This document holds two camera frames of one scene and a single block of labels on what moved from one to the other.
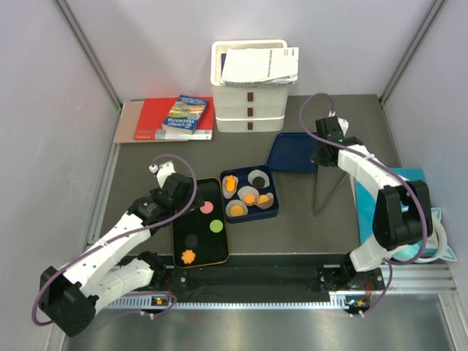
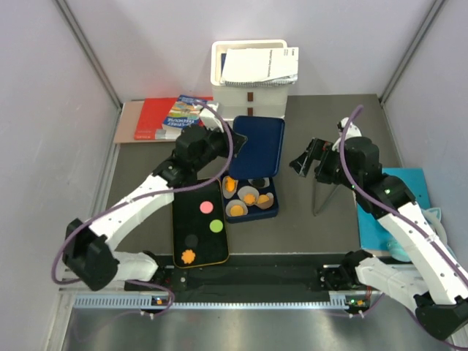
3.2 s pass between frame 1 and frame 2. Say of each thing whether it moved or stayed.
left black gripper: moved
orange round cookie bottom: stayed
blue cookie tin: stayed
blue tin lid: moved
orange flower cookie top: stayed
